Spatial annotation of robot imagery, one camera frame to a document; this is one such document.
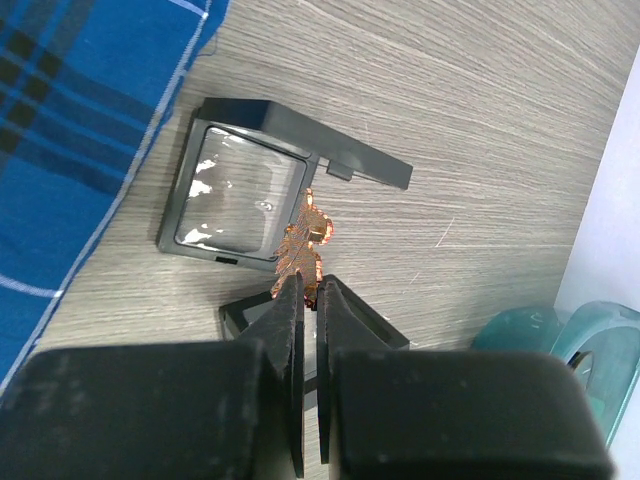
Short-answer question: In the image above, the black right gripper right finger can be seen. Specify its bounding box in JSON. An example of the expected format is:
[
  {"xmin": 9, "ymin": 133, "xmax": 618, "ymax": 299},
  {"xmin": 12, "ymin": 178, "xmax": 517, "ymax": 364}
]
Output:
[{"xmin": 315, "ymin": 275, "xmax": 616, "ymax": 480}]

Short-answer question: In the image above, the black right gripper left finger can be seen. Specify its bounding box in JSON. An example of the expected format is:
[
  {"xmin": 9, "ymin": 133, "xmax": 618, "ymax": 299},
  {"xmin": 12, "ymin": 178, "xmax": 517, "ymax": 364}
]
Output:
[{"xmin": 1, "ymin": 275, "xmax": 304, "ymax": 479}]

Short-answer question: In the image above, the orange leaf brooch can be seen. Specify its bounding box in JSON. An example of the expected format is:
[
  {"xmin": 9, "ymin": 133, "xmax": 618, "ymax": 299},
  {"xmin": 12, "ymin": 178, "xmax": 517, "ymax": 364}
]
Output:
[{"xmin": 270, "ymin": 188, "xmax": 335, "ymax": 309}]

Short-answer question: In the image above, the blue plaid shirt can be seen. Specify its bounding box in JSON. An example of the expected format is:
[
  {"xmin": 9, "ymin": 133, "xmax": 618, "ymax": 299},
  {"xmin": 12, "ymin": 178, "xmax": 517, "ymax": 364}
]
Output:
[{"xmin": 1, "ymin": 1, "xmax": 228, "ymax": 384}]

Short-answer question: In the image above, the teal plastic bin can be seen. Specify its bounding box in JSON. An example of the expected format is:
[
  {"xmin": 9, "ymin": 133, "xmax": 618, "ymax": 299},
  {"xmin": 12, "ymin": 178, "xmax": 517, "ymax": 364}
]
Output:
[{"xmin": 471, "ymin": 301, "xmax": 639, "ymax": 444}]

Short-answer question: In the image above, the small black tilted frame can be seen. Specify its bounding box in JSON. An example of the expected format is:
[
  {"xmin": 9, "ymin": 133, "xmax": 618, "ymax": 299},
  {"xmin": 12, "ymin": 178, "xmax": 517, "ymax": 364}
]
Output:
[{"xmin": 219, "ymin": 275, "xmax": 409, "ymax": 404}]

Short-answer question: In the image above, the black square frame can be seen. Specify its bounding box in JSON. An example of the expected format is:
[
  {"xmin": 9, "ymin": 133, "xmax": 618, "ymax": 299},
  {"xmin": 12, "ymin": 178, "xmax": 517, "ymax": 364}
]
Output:
[{"xmin": 157, "ymin": 97, "xmax": 413, "ymax": 271}]

